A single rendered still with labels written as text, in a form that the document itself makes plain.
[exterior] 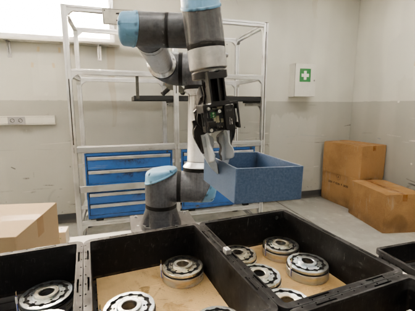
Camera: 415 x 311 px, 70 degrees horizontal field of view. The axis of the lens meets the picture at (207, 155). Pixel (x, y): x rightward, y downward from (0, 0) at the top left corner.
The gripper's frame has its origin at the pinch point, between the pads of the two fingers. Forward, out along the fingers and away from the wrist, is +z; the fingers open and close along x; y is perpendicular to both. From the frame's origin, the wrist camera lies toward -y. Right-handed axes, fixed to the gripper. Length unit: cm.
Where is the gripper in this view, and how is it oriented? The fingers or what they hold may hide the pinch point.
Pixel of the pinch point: (218, 166)
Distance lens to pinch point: 64.7
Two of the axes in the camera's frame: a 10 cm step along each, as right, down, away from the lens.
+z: 1.3, 9.7, 2.0
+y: 2.6, 1.6, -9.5
